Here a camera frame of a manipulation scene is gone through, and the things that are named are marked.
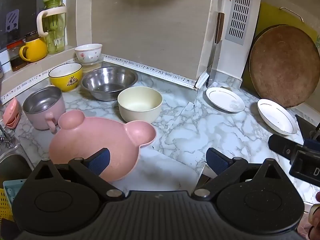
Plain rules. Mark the yellow printed bowl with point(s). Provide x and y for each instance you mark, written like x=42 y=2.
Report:
x=66 y=82

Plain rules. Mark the white floral bowl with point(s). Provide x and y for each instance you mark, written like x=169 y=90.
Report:
x=87 y=55

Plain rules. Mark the pink steel-lined mug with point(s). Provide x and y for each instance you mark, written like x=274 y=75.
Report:
x=37 y=117

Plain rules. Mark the glass jar with dark liquid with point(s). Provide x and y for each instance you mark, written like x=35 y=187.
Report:
x=17 y=62

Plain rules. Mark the stack of small pink dishes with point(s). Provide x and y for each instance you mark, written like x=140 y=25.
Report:
x=11 y=112

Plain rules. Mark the steel sink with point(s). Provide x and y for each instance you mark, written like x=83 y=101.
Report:
x=12 y=162

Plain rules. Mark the white rimmed plate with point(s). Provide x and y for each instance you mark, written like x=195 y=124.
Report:
x=225 y=100
x=275 y=116

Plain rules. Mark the grey vent grille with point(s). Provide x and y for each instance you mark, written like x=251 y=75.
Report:
x=237 y=12

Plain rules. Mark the cream round bowl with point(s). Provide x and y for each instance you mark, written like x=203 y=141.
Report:
x=140 y=112

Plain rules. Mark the clear glass container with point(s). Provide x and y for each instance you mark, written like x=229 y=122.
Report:
x=99 y=63

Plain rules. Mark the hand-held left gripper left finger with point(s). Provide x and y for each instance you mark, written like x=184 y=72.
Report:
x=100 y=160

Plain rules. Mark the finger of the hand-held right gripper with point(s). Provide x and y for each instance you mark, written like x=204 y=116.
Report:
x=282 y=145
x=306 y=130

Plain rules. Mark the yellow plastic basket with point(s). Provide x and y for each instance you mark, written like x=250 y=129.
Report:
x=5 y=205

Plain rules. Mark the pink bear-shaped bowl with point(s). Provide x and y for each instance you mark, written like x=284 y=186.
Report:
x=100 y=135

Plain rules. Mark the yellow mug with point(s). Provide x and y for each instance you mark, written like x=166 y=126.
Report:
x=35 y=48

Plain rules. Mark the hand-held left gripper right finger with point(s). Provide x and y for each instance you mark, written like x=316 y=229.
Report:
x=217 y=161

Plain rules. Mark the stainless steel bowl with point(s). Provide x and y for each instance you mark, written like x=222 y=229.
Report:
x=107 y=80

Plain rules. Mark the yellow-green plastic cutting board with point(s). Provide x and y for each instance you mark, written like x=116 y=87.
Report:
x=270 y=15

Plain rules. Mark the kitchen cleaver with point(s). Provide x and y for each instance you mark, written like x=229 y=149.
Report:
x=214 y=62

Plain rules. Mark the green water bottle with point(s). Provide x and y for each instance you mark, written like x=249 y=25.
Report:
x=56 y=40

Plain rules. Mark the round wooden cutting board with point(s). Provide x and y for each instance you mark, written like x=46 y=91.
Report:
x=282 y=65

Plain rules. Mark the light blue plastic basket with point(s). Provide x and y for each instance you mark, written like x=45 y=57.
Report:
x=12 y=190

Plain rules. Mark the person's right hand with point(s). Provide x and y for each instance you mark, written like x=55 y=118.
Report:
x=314 y=213

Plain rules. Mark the grey window sticker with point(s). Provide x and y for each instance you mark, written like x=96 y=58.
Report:
x=12 y=20

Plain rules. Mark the metal faucet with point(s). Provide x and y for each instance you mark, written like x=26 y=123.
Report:
x=6 y=136

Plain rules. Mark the music-note edge tape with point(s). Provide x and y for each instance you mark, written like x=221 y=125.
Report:
x=150 y=70

